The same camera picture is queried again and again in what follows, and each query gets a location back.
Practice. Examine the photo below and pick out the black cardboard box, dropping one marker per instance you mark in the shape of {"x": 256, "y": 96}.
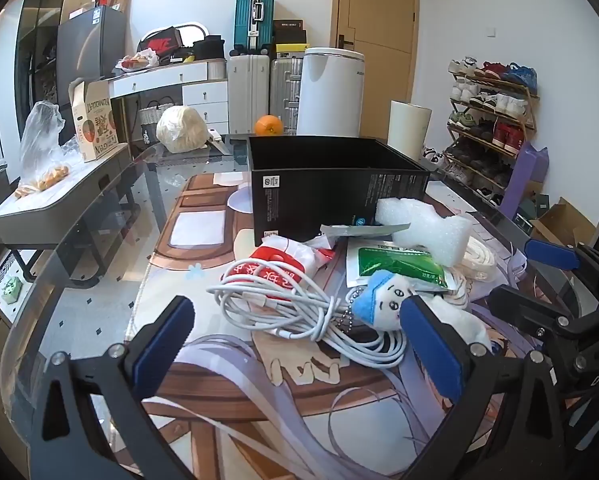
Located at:
{"x": 329, "y": 195}

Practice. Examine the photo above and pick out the wooden door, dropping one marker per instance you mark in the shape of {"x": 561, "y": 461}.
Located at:
{"x": 379, "y": 30}

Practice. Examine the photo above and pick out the grey side table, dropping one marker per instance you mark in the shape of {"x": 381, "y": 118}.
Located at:
{"x": 54, "y": 200}

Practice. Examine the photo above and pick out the teal suitcase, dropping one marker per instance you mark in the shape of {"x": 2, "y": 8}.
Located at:
{"x": 253, "y": 15}

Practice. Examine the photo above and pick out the plastic bag of bread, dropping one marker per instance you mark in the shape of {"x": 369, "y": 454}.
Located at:
{"x": 39, "y": 145}

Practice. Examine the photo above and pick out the white printed packet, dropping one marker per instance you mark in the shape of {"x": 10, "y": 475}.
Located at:
{"x": 352, "y": 260}

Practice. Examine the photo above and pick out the white suitcase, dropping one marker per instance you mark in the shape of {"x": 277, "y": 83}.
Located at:
{"x": 248, "y": 92}

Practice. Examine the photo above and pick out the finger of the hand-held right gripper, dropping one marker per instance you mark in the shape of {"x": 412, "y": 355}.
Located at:
{"x": 524, "y": 310}
{"x": 552, "y": 255}

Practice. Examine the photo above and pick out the silver foil packet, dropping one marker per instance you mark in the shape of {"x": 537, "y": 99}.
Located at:
{"x": 359, "y": 230}

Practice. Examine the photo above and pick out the orange fruit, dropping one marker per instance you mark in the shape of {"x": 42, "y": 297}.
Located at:
{"x": 268, "y": 126}

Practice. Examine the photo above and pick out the yellow and black box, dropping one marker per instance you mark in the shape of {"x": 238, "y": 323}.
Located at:
{"x": 292, "y": 51}

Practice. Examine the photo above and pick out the red and white pouch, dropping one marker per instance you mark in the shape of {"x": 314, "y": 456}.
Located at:
{"x": 279, "y": 265}

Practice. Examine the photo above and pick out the printed table mat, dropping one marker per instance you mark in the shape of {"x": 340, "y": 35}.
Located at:
{"x": 229, "y": 400}

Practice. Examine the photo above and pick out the white round bin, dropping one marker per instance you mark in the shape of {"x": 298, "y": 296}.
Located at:
{"x": 329, "y": 92}

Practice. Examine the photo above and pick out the plastic bag of food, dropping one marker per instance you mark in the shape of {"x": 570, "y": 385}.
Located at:
{"x": 137, "y": 61}

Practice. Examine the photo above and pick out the black bag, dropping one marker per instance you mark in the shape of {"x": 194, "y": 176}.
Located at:
{"x": 209, "y": 47}

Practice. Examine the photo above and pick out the woven basket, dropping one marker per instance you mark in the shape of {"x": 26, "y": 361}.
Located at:
{"x": 155, "y": 114}

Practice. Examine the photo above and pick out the dark green small box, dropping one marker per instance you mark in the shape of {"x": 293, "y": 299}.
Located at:
{"x": 532, "y": 210}

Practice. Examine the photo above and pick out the green small item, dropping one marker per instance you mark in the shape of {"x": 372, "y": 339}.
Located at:
{"x": 10, "y": 290}

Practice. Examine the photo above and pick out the white paper roll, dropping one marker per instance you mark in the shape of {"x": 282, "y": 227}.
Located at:
{"x": 409, "y": 127}

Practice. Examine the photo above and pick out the white dresser with drawers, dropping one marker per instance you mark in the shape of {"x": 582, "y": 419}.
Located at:
{"x": 199, "y": 92}

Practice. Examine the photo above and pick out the green packet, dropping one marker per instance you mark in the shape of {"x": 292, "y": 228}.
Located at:
{"x": 394, "y": 265}

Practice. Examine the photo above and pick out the white foam piece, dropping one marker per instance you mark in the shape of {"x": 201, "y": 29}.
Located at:
{"x": 429, "y": 232}

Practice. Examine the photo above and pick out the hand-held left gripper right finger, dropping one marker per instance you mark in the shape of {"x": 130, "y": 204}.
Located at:
{"x": 432, "y": 345}

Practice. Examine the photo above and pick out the shoe rack with shoes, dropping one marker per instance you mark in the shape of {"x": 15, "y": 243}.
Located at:
{"x": 489, "y": 125}

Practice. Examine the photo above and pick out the printed fruit carton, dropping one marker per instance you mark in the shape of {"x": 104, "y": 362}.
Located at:
{"x": 96, "y": 122}

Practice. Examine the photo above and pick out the open brown cardboard box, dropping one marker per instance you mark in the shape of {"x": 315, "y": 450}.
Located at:
{"x": 562, "y": 225}

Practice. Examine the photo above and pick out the black flat box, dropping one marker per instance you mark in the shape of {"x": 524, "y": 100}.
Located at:
{"x": 288, "y": 31}

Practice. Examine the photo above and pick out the bagged napa cabbage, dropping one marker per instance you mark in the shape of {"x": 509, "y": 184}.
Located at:
{"x": 179, "y": 130}

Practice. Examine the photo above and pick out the white round disc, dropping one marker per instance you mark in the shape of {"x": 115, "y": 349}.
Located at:
{"x": 240, "y": 201}

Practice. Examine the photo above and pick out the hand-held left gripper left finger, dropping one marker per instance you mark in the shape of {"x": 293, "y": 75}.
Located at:
{"x": 164, "y": 345}

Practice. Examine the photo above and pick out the dark grey refrigerator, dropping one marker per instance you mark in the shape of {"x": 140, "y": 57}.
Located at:
{"x": 89, "y": 45}

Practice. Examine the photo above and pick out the dark glass cabinet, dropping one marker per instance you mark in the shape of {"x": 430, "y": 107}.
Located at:
{"x": 39, "y": 35}

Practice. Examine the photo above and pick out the purple rolled mat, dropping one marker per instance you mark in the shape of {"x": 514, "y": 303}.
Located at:
{"x": 527, "y": 180}

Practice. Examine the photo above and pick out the red and black shoe box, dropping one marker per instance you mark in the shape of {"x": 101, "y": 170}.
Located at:
{"x": 159, "y": 42}

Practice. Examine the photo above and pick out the silver suitcase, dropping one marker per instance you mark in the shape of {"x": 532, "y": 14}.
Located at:
{"x": 285, "y": 90}

